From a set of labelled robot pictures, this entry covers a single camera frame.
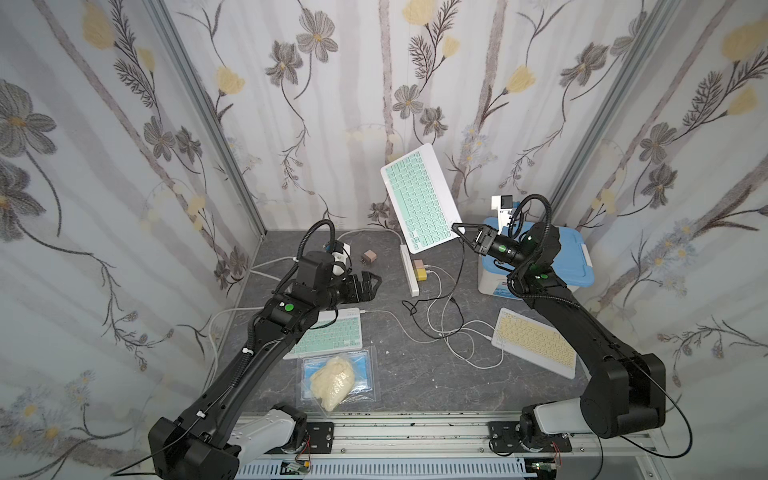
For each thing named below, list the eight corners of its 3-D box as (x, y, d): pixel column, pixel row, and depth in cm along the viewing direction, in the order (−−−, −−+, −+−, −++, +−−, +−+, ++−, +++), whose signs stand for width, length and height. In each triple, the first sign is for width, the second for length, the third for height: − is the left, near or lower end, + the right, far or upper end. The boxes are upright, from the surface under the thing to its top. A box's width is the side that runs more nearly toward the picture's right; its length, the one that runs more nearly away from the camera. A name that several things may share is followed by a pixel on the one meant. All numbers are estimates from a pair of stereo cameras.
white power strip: (411, 297, 103) (411, 291, 100) (400, 251, 117) (400, 244, 114) (418, 296, 104) (419, 290, 101) (406, 250, 117) (407, 244, 114)
